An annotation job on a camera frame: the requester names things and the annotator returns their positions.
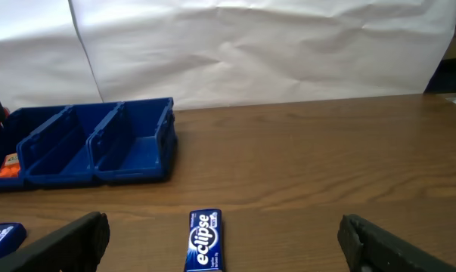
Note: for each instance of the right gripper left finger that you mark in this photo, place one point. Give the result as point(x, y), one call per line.
point(69, 245)

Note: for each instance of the blue candy pack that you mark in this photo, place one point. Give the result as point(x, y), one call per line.
point(2, 240)
point(205, 242)

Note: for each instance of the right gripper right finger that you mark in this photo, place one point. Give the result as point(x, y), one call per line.
point(382, 253)

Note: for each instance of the blue tray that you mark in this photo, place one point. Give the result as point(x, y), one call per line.
point(129, 151)

